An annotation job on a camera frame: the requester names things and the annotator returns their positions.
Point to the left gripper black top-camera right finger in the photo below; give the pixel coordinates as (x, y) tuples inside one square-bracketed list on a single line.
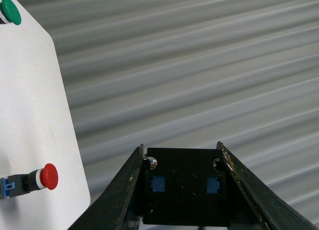
[(271, 212)]

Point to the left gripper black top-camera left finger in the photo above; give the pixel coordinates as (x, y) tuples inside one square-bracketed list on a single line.
[(118, 207)]

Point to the yellow push button black base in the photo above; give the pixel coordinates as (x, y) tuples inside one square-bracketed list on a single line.
[(187, 188)]

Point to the red mushroom push button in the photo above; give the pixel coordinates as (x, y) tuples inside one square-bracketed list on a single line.
[(21, 184)]

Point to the green mushroom push button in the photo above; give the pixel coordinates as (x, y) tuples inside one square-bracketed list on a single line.
[(9, 13)]

